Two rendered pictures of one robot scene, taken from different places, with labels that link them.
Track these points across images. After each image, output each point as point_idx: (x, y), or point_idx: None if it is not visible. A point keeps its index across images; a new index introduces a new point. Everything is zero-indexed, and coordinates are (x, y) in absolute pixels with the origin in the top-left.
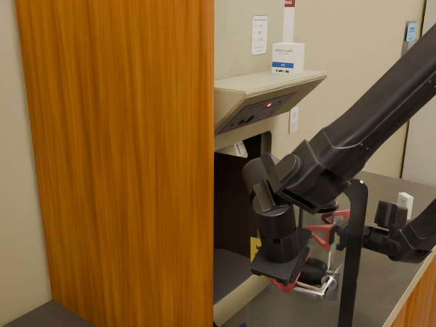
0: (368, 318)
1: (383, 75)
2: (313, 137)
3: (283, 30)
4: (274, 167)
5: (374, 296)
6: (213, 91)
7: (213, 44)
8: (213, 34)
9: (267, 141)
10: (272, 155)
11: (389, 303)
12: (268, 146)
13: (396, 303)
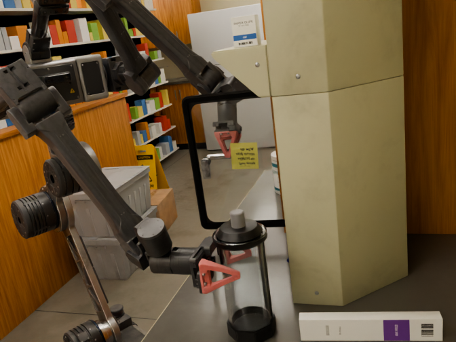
0: (185, 300)
1: (172, 32)
2: (205, 60)
3: (262, 0)
4: (223, 72)
5: (176, 325)
6: (264, 38)
7: (261, 9)
8: (260, 4)
9: (289, 134)
10: (231, 77)
11: (161, 321)
12: (288, 142)
13: (155, 325)
